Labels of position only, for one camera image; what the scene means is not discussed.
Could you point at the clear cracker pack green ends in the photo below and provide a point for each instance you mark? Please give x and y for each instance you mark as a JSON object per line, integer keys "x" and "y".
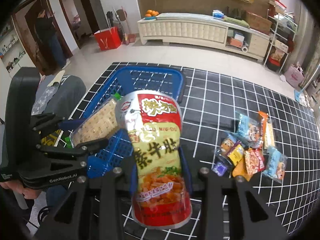
{"x": 101, "y": 124}

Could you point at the blue plastic basket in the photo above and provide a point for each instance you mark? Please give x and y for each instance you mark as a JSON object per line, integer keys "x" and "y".
{"x": 126, "y": 80}

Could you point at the oranges on blue plate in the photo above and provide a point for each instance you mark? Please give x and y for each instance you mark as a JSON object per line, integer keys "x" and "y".
{"x": 151, "y": 15}

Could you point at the light blue pastry pack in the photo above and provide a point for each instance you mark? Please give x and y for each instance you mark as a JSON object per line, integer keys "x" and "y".
{"x": 247, "y": 130}
{"x": 276, "y": 165}

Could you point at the yellow purple snack packet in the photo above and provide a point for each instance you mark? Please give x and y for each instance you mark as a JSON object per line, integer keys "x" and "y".
{"x": 232, "y": 162}

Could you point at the cream tv cabinet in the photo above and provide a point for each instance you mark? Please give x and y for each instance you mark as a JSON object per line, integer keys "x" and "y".
{"x": 205, "y": 31}

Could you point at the blue tissue box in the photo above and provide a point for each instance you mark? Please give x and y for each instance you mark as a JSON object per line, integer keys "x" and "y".
{"x": 218, "y": 14}

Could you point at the pink gift bag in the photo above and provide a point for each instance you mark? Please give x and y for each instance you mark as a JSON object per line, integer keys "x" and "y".
{"x": 294, "y": 75}

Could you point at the white metal shelf rack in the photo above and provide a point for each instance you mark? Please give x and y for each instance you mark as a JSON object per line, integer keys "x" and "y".
{"x": 282, "y": 36}

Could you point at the clear cream cracker pack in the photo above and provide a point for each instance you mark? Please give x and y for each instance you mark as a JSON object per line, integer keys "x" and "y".
{"x": 269, "y": 135}

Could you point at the person left hand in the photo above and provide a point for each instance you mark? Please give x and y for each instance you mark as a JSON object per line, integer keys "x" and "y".
{"x": 17, "y": 186}

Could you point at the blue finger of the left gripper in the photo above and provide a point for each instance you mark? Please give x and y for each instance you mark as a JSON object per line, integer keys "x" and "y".
{"x": 70, "y": 124}

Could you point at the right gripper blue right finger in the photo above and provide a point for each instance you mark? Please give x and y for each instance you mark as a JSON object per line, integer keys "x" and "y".
{"x": 186, "y": 174}

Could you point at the large red yellow snack bag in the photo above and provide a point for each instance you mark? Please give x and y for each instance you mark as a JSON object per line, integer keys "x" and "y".
{"x": 161, "y": 200}

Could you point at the standing person in doorway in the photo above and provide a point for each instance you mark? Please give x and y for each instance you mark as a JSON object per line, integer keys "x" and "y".
{"x": 47, "y": 34}

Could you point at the black white grid tablecloth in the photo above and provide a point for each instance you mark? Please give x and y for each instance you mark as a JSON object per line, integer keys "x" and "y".
{"x": 215, "y": 107}

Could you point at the cardboard box on cabinet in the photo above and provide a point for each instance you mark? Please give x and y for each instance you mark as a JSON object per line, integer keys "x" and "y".
{"x": 258, "y": 23}

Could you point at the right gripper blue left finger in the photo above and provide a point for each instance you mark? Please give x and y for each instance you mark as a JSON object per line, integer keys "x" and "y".
{"x": 133, "y": 180}

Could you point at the red spicy snack packet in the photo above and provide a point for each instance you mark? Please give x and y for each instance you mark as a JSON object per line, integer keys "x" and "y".
{"x": 254, "y": 161}

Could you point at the red paper bag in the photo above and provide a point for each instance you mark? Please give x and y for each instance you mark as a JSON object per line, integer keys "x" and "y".
{"x": 108, "y": 39}

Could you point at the orange snack stick pack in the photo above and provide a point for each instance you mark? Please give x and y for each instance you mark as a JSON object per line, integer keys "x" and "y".
{"x": 263, "y": 118}

